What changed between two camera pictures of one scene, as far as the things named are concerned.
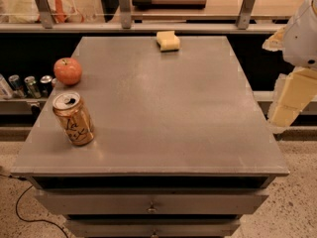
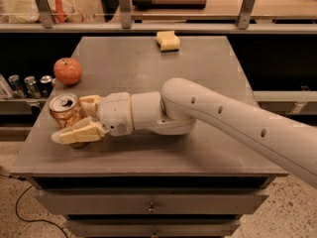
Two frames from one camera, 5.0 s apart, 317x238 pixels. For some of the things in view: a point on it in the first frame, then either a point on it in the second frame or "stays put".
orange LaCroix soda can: (72, 115) stays put
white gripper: (301, 39) to (114, 112)
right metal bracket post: (247, 8) stays put
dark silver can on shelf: (46, 85) stays put
